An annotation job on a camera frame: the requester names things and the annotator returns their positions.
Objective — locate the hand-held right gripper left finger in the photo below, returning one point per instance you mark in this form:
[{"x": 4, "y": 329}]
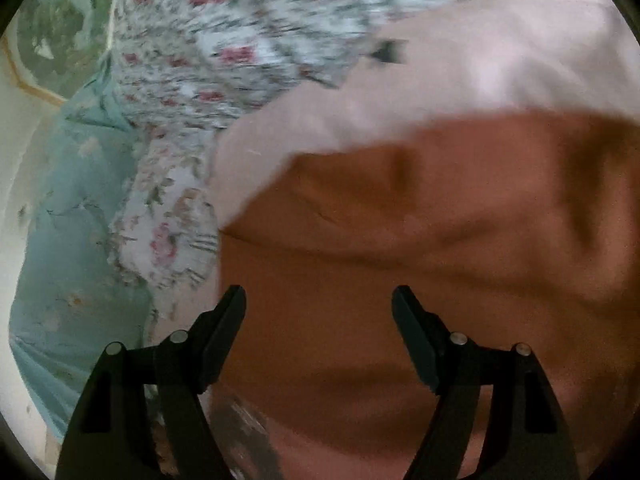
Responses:
[{"x": 225, "y": 335}]

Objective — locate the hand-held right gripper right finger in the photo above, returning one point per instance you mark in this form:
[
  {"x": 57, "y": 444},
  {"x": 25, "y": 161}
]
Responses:
[{"x": 415, "y": 340}]

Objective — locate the rust brown cloth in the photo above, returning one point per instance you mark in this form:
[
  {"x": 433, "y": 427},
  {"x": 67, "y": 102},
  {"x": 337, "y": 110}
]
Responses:
[{"x": 350, "y": 260}]

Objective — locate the floral pillow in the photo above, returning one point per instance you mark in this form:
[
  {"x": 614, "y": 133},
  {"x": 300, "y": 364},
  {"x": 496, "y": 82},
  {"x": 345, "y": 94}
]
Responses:
[{"x": 165, "y": 220}]

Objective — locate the teal floral blanket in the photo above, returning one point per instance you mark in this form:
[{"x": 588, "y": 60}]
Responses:
[{"x": 65, "y": 210}]

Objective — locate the pink heart print bed sheet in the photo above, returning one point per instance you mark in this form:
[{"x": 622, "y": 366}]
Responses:
[{"x": 475, "y": 70}]

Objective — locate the white floral quilt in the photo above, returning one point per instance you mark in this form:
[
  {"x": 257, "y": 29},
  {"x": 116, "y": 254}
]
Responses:
[{"x": 225, "y": 20}]

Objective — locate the green patterned panel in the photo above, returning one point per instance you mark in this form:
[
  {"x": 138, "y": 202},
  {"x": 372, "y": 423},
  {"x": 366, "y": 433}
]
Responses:
[{"x": 55, "y": 25}]

